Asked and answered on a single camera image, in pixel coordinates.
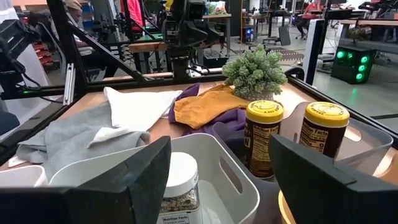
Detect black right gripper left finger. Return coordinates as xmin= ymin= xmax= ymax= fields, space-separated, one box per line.
xmin=0 ymin=136 xmax=172 ymax=224

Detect computer tower green fans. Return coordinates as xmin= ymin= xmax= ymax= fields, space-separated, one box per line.
xmin=330 ymin=44 xmax=377 ymax=85

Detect background wooden desk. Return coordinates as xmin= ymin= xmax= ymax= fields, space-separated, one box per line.
xmin=338 ymin=18 xmax=398 ymax=55

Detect person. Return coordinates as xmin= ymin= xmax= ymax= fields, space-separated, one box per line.
xmin=295 ymin=0 xmax=325 ymax=40
xmin=60 ymin=0 xmax=94 ymax=49

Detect grey cloth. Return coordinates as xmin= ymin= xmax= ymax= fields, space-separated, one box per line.
xmin=8 ymin=101 xmax=152 ymax=181

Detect silver aluminium bracket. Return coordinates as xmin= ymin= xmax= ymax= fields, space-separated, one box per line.
xmin=63 ymin=63 xmax=77 ymax=106

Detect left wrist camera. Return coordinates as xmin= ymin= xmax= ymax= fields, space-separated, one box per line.
xmin=185 ymin=0 xmax=206 ymax=20

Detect white plastic bin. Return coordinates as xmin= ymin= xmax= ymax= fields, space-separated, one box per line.
xmin=0 ymin=164 xmax=47 ymax=188

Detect yellow cloth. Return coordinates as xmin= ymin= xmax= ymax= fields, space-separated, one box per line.
xmin=173 ymin=84 xmax=249 ymax=130

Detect smoky translucent grey bin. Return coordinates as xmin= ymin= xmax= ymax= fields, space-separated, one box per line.
xmin=213 ymin=101 xmax=394 ymax=187

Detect white cloth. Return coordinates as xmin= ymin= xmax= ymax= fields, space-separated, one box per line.
xmin=86 ymin=86 xmax=183 ymax=149

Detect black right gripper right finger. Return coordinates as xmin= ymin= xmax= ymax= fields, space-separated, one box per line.
xmin=269 ymin=134 xmax=398 ymax=224

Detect black machine with cables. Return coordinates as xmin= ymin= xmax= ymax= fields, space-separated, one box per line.
xmin=0 ymin=18 xmax=43 ymax=100

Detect green succulent plant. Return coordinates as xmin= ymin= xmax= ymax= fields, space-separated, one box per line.
xmin=221 ymin=43 xmax=289 ymax=101

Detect purple cloth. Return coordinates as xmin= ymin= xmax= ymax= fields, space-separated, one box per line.
xmin=167 ymin=82 xmax=249 ymax=150

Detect orange plastic bin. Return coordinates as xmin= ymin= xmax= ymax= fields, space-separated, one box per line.
xmin=278 ymin=146 xmax=398 ymax=224

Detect yellow-lid chili onion jar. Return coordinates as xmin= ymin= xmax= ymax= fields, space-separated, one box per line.
xmin=298 ymin=101 xmax=351 ymax=159
xmin=244 ymin=100 xmax=284 ymax=180

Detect white-lid bagel sesame jar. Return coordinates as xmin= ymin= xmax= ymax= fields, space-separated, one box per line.
xmin=157 ymin=151 xmax=203 ymax=224

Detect white upright panel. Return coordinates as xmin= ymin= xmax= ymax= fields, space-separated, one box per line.
xmin=302 ymin=18 xmax=326 ymax=85

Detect light grey plastic bin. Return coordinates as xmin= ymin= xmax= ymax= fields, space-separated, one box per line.
xmin=49 ymin=133 xmax=261 ymax=224

